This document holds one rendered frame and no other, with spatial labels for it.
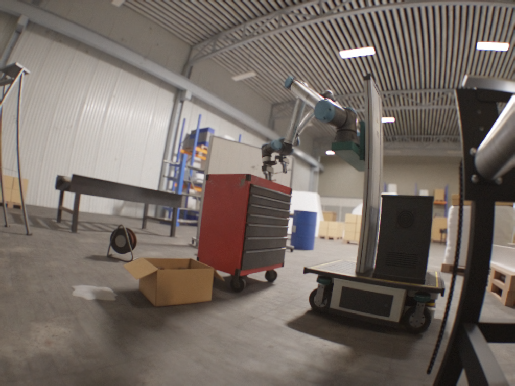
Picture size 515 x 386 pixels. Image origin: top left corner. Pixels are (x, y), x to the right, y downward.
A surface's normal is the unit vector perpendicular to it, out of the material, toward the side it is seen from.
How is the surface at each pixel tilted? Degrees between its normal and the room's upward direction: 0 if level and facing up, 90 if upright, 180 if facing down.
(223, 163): 90
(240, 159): 90
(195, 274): 90
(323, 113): 94
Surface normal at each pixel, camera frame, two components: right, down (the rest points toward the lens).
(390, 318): -0.63, -0.14
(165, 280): 0.70, 0.01
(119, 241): 0.10, -0.08
